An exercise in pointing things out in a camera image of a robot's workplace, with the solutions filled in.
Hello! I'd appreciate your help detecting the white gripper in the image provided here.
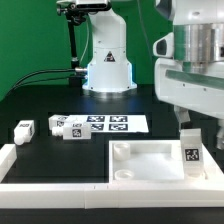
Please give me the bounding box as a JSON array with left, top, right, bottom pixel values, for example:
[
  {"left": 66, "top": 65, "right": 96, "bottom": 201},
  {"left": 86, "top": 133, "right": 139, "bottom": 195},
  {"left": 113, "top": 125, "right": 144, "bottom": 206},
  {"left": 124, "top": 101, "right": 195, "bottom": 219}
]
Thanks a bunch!
[{"left": 154, "top": 58, "right": 224, "bottom": 150}]

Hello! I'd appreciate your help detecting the white square table top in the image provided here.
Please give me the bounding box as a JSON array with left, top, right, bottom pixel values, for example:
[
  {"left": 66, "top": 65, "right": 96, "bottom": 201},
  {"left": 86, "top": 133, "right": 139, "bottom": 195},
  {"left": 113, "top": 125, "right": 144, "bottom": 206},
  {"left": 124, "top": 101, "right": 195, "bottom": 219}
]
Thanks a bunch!
[{"left": 108, "top": 139, "right": 213, "bottom": 184}]

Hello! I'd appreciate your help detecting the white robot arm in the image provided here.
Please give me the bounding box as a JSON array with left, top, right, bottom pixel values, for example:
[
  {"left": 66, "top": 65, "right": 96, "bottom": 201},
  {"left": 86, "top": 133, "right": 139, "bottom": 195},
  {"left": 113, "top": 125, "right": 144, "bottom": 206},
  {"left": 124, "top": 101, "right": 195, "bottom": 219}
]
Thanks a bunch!
[{"left": 83, "top": 0, "right": 224, "bottom": 149}]

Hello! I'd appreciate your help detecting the white marker sheet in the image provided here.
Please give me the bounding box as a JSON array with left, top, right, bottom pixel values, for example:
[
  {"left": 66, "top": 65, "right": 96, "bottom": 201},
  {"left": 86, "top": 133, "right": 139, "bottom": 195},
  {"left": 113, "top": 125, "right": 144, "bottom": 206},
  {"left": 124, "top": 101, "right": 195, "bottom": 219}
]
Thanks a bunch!
[{"left": 69, "top": 115, "right": 149, "bottom": 133}]

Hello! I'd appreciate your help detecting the white U-shaped fence frame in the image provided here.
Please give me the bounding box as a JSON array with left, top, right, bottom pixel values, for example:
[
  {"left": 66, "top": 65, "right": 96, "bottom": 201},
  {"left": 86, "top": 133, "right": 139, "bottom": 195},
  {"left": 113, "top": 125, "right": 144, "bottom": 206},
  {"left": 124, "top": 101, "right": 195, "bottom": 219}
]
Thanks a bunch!
[{"left": 0, "top": 144, "right": 224, "bottom": 209}]

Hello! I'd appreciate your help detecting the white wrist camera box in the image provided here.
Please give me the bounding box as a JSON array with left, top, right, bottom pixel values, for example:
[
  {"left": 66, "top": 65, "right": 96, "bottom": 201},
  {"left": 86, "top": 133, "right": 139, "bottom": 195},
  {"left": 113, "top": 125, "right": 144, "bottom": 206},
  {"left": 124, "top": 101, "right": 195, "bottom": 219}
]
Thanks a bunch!
[{"left": 153, "top": 32, "right": 174, "bottom": 58}]

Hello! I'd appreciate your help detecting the black cable upper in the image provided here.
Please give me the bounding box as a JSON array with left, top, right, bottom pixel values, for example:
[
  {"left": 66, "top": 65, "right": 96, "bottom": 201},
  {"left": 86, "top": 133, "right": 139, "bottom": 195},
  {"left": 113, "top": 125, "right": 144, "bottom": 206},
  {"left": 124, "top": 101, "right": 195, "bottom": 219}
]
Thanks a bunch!
[{"left": 13, "top": 67, "right": 88, "bottom": 91}]

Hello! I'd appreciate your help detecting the black cable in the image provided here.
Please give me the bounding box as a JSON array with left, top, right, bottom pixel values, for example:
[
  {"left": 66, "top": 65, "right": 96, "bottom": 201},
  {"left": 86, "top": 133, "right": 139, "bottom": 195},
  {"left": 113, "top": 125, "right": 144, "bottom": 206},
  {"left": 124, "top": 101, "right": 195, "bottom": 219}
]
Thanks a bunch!
[
  {"left": 13, "top": 77, "right": 86, "bottom": 92},
  {"left": 13, "top": 67, "right": 88, "bottom": 91}
]

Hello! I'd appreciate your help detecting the black camera stand pole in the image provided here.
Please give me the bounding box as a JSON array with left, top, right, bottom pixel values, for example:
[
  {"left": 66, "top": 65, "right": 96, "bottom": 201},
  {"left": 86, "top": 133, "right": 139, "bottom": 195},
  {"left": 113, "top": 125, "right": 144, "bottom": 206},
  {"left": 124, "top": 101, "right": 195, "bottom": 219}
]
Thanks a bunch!
[{"left": 56, "top": 2, "right": 91, "bottom": 88}]

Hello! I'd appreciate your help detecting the overhead camera on stand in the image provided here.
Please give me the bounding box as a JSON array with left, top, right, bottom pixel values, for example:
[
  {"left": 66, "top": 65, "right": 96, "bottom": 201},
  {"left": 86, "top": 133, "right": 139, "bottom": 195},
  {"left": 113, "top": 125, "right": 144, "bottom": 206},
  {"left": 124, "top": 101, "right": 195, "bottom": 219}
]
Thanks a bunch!
[{"left": 57, "top": 0, "right": 111, "bottom": 11}]

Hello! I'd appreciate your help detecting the black cable lower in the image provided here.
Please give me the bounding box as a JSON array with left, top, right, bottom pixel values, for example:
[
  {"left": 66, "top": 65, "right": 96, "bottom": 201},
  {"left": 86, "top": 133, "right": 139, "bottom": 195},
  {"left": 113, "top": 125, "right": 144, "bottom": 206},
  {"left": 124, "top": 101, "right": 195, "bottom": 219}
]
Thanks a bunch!
[{"left": 13, "top": 77, "right": 86, "bottom": 92}]

